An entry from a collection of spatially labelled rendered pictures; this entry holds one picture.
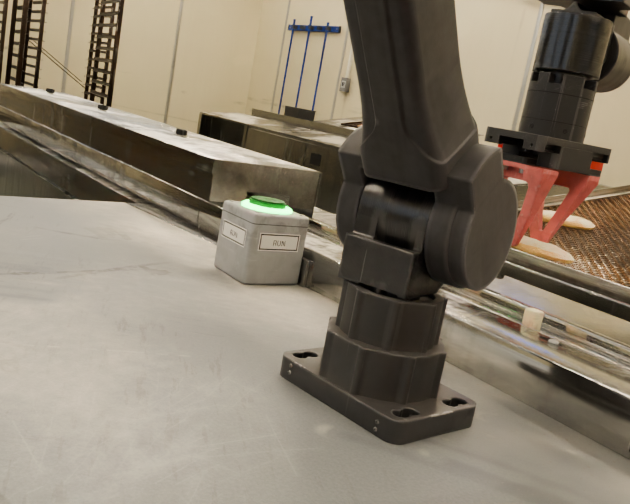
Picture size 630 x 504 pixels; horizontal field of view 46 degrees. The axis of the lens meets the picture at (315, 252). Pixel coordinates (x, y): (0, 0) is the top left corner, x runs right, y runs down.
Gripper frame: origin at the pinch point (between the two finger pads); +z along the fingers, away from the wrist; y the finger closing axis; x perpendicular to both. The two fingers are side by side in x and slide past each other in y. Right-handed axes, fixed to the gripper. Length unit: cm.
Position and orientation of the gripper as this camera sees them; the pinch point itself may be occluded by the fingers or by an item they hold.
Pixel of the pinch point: (526, 236)
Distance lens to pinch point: 70.0
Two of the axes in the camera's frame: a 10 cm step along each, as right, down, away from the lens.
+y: -8.1, -0.3, -5.9
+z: -1.8, 9.6, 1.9
